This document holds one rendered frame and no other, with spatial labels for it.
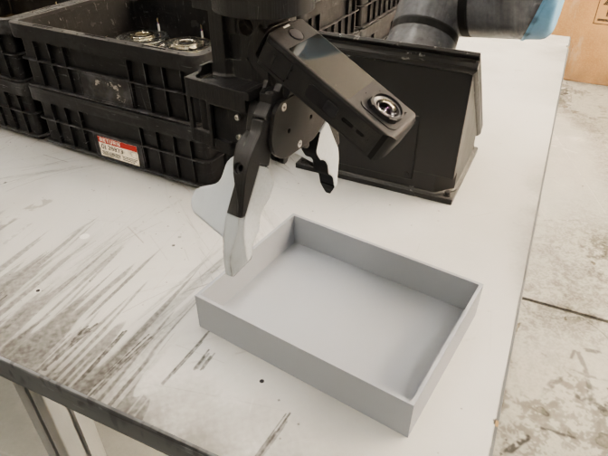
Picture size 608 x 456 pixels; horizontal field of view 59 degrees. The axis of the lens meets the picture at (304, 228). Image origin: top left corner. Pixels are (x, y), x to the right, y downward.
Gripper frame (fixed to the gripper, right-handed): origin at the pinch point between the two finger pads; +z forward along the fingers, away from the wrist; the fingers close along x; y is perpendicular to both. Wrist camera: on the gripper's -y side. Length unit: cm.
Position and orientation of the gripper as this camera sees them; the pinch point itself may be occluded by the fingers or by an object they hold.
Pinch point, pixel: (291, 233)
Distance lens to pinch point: 46.9
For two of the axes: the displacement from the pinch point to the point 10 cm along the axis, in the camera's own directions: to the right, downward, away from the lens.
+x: -5.5, 4.9, -6.8
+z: 0.0, 8.1, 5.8
